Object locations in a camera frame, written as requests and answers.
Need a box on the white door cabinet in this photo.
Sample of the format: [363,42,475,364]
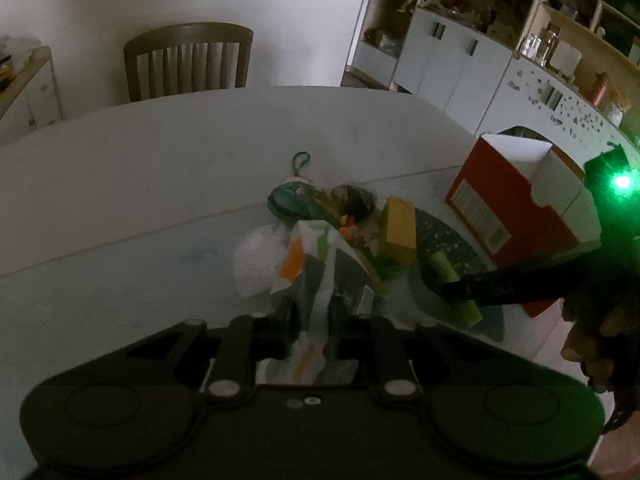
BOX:
[392,7,516,136]

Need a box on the patterned white plastic bag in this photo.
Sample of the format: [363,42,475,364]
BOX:
[270,220,382,386]

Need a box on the white square board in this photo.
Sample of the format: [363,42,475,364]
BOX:
[549,41,582,76]

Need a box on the brown wooden chair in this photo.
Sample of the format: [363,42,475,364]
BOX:
[123,22,254,103]

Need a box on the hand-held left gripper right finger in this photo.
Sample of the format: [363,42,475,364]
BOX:
[325,306,501,406]

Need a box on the yellow box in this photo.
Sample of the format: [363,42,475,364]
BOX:
[377,197,418,266]

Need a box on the tall glass jar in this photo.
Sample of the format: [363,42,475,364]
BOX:
[540,25,562,64]

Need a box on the green keychain pouch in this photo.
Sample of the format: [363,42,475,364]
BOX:
[267,152,327,221]

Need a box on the dark green oval mat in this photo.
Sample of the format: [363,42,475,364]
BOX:
[400,207,507,343]

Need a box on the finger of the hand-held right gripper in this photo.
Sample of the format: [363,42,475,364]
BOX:
[432,245,603,308]

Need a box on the person's right hand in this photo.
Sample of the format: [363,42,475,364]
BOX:
[560,305,626,397]

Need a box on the green plastic wrapper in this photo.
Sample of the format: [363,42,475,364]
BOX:
[377,257,410,282]

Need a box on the orange lid jar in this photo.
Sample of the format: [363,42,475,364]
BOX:
[606,90,632,127]

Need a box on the copper bottle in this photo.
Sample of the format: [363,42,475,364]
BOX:
[590,74,609,107]

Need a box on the white speckled cabinet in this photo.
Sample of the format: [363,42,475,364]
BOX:
[479,57,640,173]

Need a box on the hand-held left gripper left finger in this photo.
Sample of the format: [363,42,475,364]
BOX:
[127,300,297,406]

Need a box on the lime green tube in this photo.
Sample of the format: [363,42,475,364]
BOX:
[429,252,483,327]

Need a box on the red cardboard box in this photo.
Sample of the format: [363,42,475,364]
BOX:
[445,134,603,318]

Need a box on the dark green chair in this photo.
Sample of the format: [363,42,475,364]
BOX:
[497,125,551,145]

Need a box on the dark furry item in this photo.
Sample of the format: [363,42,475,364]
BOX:
[325,185,379,226]

